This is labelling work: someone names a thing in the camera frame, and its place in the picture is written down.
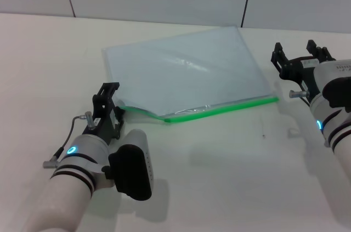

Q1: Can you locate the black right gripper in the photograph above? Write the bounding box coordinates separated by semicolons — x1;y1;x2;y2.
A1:
270;39;336;99

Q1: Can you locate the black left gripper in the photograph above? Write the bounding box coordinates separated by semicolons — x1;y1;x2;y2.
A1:
87;82;126;141

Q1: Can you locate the translucent green-zip document bag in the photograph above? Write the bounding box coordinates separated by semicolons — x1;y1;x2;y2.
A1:
101;25;280;125

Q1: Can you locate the left arm grey plug cable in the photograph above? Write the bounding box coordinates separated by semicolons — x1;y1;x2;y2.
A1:
43;111;95;169

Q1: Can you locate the right arm metal plug cable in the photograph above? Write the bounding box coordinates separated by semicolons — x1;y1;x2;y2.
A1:
289;89;311;104

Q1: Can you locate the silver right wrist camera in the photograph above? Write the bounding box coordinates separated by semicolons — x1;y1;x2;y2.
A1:
314;60;351;114

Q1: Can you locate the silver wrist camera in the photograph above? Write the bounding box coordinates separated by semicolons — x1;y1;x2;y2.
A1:
108;129;154;202
314;60;351;114

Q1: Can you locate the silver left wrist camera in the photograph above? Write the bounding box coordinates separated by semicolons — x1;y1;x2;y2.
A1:
108;129;154;202

